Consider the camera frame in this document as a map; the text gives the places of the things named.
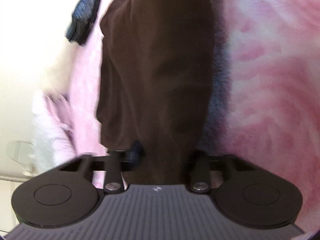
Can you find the dark brown garment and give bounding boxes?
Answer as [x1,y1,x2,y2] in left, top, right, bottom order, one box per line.
[97,0,214,184]

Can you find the lilac folded duvet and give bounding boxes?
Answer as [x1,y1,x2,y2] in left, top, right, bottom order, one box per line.
[33,91,77,173]

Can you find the round glass side table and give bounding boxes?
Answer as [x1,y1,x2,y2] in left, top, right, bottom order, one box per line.
[7,140,36,177]

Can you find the pink floral blanket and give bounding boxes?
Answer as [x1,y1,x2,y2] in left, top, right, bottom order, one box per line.
[70,0,319,231]

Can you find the dark blue slipper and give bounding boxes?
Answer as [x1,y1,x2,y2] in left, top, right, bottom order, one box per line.
[66,0,101,46]

